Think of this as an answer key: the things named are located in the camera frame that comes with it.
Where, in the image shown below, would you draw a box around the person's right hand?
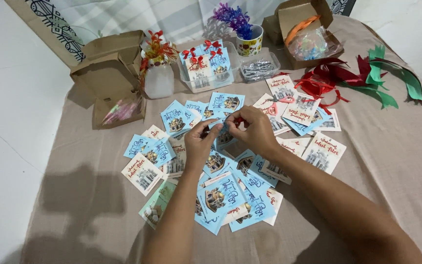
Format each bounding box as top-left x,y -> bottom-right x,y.
226,106 -> 281,159

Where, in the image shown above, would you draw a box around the person's left hand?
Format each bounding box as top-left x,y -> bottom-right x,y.
184,118 -> 223,173

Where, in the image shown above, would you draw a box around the blue mosque card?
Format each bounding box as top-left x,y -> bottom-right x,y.
211,120 -> 239,151

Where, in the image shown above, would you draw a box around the pile of printed greeting cards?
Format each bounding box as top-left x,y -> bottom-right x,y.
121,74 -> 347,236

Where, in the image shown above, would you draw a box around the heap of silver twist ties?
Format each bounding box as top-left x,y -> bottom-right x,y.
241,59 -> 277,82

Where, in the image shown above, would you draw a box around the large clear plastic container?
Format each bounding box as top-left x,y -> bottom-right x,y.
177,41 -> 241,94

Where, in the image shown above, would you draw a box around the white plastic bottle vase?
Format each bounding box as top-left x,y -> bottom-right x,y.
143,55 -> 175,100

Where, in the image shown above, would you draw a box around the small clear plastic container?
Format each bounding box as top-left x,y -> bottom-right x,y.
238,51 -> 281,84

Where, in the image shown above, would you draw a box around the bundle of bow-tied cards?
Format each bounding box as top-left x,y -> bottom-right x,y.
179,39 -> 232,89

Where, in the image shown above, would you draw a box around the plastic bag of pink sticks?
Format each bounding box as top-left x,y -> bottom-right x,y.
101,96 -> 144,125

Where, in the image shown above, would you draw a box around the floral ceramic mug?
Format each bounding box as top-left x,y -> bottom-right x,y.
236,24 -> 264,58

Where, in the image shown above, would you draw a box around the heap of red ribbons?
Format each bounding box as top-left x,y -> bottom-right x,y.
293,55 -> 390,115

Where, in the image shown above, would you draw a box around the plastic bag of colourful pieces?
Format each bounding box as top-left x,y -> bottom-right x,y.
288,27 -> 344,62

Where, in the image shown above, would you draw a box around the small cardboard box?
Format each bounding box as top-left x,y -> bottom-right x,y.
261,15 -> 285,47

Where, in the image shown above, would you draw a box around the red artificial flowers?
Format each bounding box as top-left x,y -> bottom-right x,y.
138,30 -> 179,89

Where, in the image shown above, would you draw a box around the orange ribbon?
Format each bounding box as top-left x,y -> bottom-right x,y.
284,15 -> 322,47

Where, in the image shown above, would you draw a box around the purple artificial flowers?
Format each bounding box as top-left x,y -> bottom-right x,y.
212,2 -> 254,40

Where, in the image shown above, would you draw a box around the open cardboard box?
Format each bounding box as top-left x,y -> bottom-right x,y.
70,52 -> 147,130
274,0 -> 345,70

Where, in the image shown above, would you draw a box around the beige table cloth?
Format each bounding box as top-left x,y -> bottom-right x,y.
20,15 -> 422,264

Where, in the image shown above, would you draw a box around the white patterned fabric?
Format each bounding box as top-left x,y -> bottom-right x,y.
5,0 -> 357,69

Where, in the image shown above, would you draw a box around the heap of green ribbons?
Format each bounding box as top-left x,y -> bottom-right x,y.
337,44 -> 422,110

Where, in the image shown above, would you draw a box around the red-handled scissors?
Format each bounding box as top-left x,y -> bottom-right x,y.
265,94 -> 296,116

